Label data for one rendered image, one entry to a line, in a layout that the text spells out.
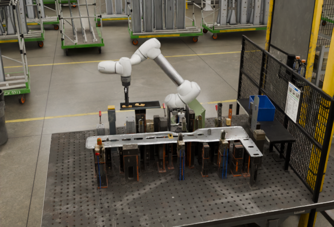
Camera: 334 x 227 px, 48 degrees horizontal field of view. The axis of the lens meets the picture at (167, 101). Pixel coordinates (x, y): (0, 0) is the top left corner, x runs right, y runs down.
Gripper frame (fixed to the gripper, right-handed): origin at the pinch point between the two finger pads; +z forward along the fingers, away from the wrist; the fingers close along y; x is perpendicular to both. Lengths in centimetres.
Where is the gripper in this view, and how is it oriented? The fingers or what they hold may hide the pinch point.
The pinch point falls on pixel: (126, 102)
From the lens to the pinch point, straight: 338.2
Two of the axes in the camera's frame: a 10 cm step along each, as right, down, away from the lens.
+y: 0.1, 4.0, -9.2
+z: 0.0, 9.2, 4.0
